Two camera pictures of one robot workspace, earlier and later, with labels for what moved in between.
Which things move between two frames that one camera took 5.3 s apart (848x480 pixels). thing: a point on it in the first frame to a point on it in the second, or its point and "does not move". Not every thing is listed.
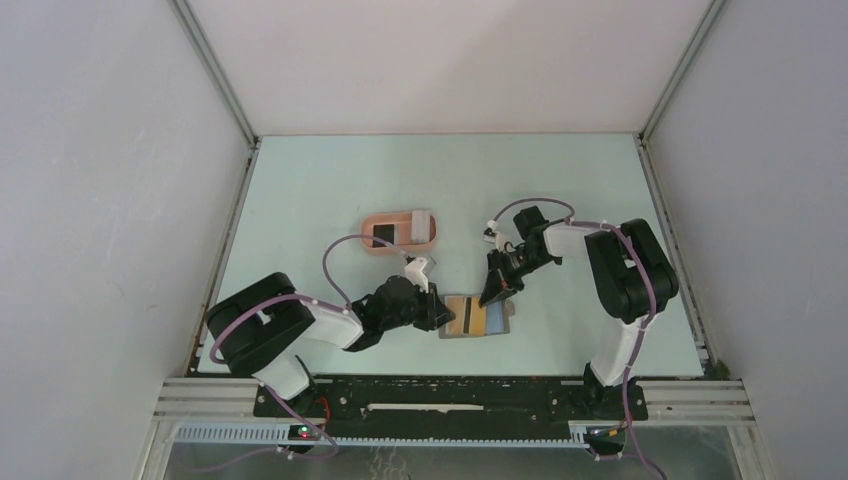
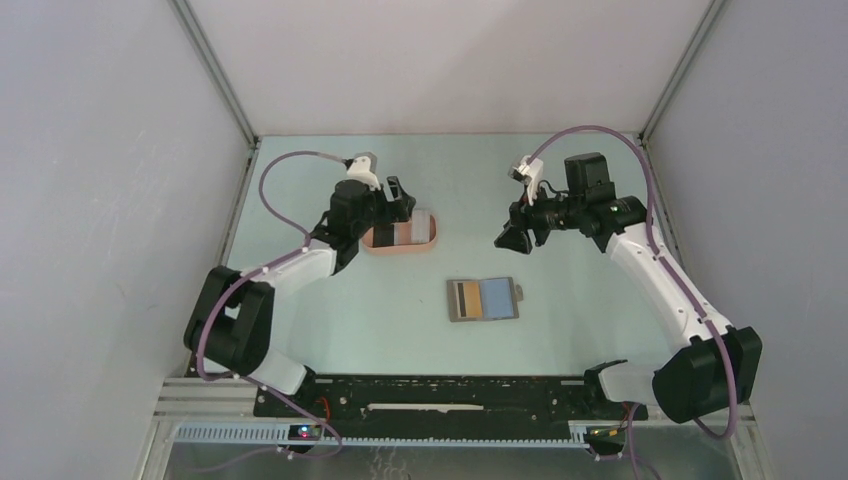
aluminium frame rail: [208, 400] does not move
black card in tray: [384, 232] does not move
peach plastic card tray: [402, 222] does not move
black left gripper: [432, 305] to [393, 211]
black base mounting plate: [447, 399] does not move
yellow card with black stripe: [474, 320] to [468, 299]
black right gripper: [500, 283] to [514, 237]
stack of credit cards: [420, 226] does not move
